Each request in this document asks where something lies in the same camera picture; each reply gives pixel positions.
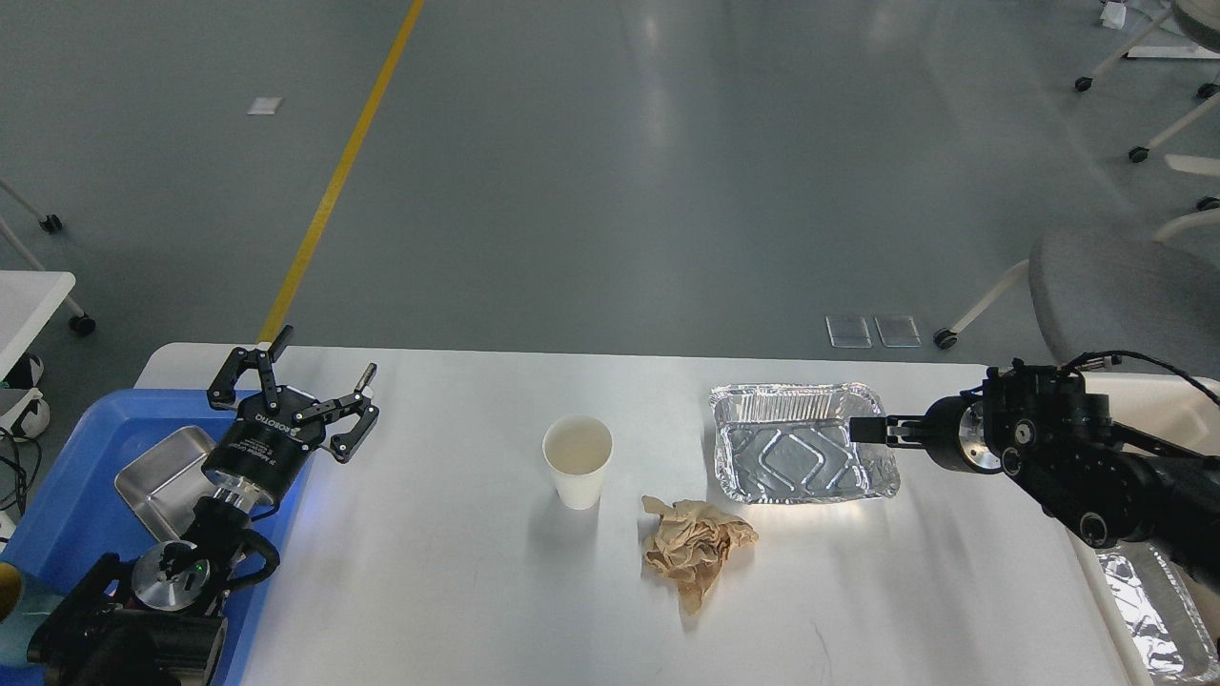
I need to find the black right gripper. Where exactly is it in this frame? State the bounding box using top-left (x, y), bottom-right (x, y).
top-left (849, 395), bottom-right (1002, 474)

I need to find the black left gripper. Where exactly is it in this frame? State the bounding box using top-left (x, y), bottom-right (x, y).
top-left (201, 325), bottom-right (379, 505)

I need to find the aluminium foil tray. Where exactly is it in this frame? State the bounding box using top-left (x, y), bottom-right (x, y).
top-left (709, 382), bottom-right (902, 505)

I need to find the stainless steel tray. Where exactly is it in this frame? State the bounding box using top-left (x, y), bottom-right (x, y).
top-left (113, 426), bottom-right (216, 542)

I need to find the brown paper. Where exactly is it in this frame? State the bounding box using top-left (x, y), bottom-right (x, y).
top-left (641, 496), bottom-right (759, 616)

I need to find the white paper cup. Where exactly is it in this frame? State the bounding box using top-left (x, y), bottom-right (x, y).
top-left (540, 415), bottom-right (614, 511)

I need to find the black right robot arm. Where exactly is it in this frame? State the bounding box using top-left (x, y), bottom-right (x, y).
top-left (848, 349), bottom-right (1219, 590)

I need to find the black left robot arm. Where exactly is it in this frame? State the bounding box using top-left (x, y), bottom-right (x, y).
top-left (23, 326), bottom-right (379, 685)

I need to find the blue plastic tray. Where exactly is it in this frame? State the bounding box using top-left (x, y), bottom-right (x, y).
top-left (2, 388), bottom-right (310, 685)

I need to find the grey office chair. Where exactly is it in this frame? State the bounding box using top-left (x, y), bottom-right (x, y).
top-left (933, 229), bottom-right (1219, 378)

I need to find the black white sneaker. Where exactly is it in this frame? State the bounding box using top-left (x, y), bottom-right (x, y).
top-left (1, 353), bottom-right (50, 439)

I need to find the white side table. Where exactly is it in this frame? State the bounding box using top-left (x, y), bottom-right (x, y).
top-left (1, 216), bottom-right (98, 374)

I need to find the beige plastic bin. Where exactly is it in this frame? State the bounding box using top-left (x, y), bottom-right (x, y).
top-left (1070, 374), bottom-right (1218, 685)

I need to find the teal ceramic mug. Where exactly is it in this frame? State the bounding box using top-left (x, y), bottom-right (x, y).
top-left (1, 561), bottom-right (63, 669)

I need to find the foil tray in bin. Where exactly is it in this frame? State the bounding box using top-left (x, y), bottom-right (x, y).
top-left (1094, 542), bottom-right (1219, 685)

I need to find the white chair base with casters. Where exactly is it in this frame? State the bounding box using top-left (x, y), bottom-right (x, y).
top-left (1074, 0), bottom-right (1220, 212)

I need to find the black cable on floor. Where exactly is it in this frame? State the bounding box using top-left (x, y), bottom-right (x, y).
top-left (0, 427), bottom-right (43, 520)

